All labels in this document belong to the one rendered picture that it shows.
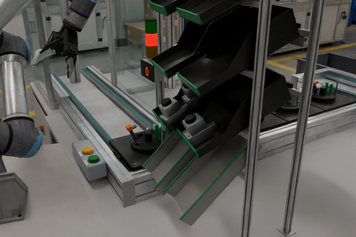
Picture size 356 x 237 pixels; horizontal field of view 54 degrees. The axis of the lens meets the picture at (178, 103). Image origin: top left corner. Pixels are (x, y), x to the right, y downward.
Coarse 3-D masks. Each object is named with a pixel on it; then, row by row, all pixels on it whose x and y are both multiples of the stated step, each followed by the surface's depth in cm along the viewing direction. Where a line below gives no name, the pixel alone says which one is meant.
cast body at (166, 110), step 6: (162, 102) 98; (168, 102) 97; (174, 102) 97; (162, 108) 97; (168, 108) 96; (174, 108) 97; (180, 108) 98; (186, 108) 102; (162, 114) 101; (168, 114) 97; (174, 114) 98; (180, 114) 99; (162, 120) 100; (168, 120) 97; (174, 120) 98
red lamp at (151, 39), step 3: (156, 33) 141; (147, 36) 140; (150, 36) 140; (153, 36) 140; (156, 36) 141; (147, 39) 141; (150, 39) 140; (153, 39) 141; (156, 39) 142; (147, 42) 141; (150, 42) 141; (153, 42) 141; (156, 42) 142; (147, 45) 142; (150, 45) 141; (153, 45) 142
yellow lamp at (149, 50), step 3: (156, 45) 143; (147, 48) 142; (150, 48) 142; (153, 48) 142; (156, 48) 143; (147, 51) 143; (150, 51) 142; (153, 51) 142; (156, 51) 143; (147, 54) 144; (150, 54) 143; (153, 54) 143; (156, 54) 144; (147, 57) 144; (150, 57) 143
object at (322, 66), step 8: (320, 56) 314; (328, 56) 320; (336, 56) 312; (344, 56) 306; (304, 64) 295; (320, 64) 317; (328, 64) 321; (336, 64) 314; (344, 64) 307; (352, 64) 301; (296, 72) 304; (352, 72) 302
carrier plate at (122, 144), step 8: (128, 136) 142; (112, 144) 137; (120, 144) 136; (128, 144) 136; (120, 152) 131; (128, 152) 131; (136, 152) 131; (128, 160) 126; (136, 160) 126; (144, 160) 126; (136, 168) 122
